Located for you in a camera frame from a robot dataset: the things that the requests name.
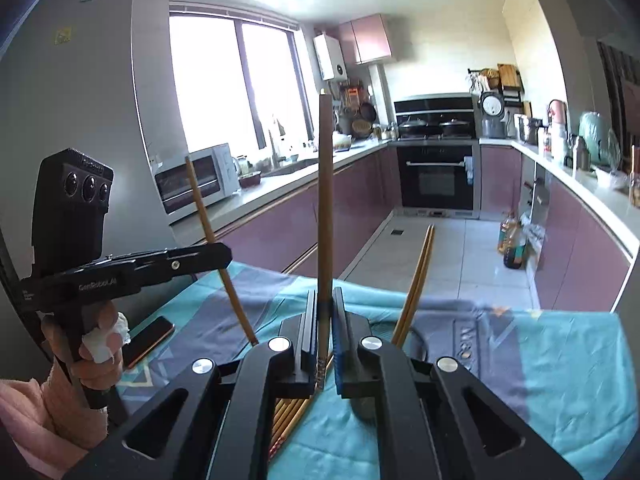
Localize grey refrigerator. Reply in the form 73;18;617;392
0;0;190;341

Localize teal grey patterned tablecloth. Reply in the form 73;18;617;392
116;260;640;480

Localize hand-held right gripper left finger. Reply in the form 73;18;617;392
65;290;321;480

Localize black wall rack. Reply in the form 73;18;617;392
467;67;525;107

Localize person's left forearm pink sleeve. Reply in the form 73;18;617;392
0;377;116;480

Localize person's left hand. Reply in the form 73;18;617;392
40;307;132;408

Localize steel kitchen faucet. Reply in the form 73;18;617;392
267;117;288;171

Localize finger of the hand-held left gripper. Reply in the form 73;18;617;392
134;242;234;287

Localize steel thermos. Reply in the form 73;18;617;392
570;135;592;171

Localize white bowl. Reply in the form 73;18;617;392
594;165;628;190

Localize pink wall cabinet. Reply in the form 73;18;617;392
339;14;395;66

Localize black built-in oven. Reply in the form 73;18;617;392
396;141;476;211

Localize pink lower cabinets long run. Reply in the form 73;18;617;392
175;145;401;286

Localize kitchen window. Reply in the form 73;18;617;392
169;1;315;161

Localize green appliance under plastic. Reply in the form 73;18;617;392
578;111;622;172

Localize black smartphone orange edge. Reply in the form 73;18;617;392
121;316;176;371

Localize white water heater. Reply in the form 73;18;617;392
313;34;348;82

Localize white rice cooker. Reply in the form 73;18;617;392
479;91;507;139

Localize white toaster oven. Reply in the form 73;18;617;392
152;142;241;226

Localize pink kettle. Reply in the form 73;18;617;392
547;99;569;133

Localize black mesh utensil holder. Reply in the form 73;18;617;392
350;327;432;422

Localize dark oil bottle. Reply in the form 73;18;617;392
502;217;529;269

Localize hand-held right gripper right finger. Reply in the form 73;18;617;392
332;287;583;480

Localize wooden chopstick patterned end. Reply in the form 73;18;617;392
316;91;335;398

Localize pink lower cabinets short run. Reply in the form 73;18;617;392
480;142;633;313

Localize black wok with lid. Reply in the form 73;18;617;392
439;117;474;137
399;116;442;137

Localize steel stock pot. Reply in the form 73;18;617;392
514;114;545;145

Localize yellow oil bottle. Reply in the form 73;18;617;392
497;212;518;256

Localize black range hood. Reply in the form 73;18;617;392
393;93;476;128

